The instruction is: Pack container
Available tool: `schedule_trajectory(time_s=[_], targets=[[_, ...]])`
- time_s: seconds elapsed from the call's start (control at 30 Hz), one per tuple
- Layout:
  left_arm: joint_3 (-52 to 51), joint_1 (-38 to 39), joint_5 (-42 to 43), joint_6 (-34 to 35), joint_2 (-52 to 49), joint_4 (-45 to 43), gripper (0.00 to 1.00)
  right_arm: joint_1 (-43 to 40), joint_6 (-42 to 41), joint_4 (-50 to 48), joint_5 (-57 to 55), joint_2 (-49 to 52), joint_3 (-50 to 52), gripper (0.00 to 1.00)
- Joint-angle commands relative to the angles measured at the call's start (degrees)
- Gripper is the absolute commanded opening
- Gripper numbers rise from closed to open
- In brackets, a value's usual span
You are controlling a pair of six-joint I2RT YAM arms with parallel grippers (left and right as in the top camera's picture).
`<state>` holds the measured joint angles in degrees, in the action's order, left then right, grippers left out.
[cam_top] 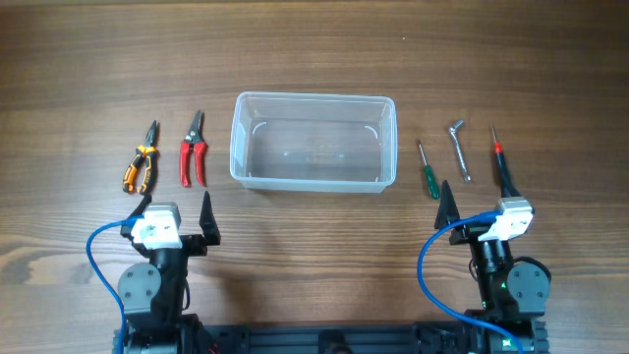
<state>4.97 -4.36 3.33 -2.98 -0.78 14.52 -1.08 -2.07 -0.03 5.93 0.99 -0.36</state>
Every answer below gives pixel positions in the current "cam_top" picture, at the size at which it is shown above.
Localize orange black long-nose pliers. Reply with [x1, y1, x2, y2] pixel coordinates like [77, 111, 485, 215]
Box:
[122, 121, 158, 196]

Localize green handled screwdriver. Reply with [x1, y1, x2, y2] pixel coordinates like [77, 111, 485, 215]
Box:
[418, 142, 440, 200]

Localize clear plastic container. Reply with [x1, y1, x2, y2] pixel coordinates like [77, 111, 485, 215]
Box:
[230, 91, 398, 194]

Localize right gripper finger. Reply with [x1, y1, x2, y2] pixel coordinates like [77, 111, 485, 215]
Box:
[500, 178, 521, 198]
[434, 180, 461, 230]

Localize right blue cable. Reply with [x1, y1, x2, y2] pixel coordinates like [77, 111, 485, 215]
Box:
[416, 210, 526, 354]

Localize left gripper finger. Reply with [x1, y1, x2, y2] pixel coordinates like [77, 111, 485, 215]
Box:
[128, 194, 152, 219]
[199, 191, 221, 245]

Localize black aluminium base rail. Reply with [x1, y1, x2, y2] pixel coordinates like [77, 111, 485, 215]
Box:
[111, 322, 549, 354]

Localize silver L-shaped socket wrench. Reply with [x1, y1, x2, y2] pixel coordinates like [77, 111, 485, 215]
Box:
[448, 120, 472, 183]

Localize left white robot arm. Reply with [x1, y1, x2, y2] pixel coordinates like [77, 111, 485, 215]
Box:
[112, 193, 221, 354]

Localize black red screwdriver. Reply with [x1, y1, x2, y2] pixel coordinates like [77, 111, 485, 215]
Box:
[490, 126, 512, 187]

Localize red handled pruning shears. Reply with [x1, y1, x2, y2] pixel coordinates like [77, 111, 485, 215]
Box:
[179, 110, 208, 188]

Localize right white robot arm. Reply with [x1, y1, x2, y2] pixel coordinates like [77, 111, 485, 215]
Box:
[449, 197, 551, 353]

